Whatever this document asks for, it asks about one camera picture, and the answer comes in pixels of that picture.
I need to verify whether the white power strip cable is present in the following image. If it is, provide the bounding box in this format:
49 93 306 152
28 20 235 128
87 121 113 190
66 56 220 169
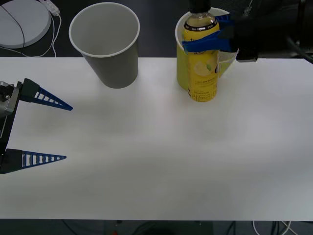
0 14 62 58

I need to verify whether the grey plastic waste bin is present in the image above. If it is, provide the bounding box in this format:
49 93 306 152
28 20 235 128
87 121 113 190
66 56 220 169
68 2 141 89

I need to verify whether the yellow bottle with black cap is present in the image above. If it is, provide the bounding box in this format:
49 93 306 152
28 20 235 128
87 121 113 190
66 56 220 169
182 0 220 104

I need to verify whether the white power strip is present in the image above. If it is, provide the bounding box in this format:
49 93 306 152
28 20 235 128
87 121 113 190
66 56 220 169
39 0 61 17

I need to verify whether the white round disc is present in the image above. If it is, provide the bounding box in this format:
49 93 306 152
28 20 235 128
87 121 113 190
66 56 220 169
0 0 52 48

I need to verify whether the thin black cable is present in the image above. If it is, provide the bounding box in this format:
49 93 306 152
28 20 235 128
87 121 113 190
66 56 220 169
0 4 26 47

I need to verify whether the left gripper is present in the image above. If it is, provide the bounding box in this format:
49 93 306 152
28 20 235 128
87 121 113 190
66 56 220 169
0 78 73 174

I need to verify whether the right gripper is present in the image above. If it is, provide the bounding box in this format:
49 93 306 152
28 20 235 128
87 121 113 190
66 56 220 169
182 14 260 62

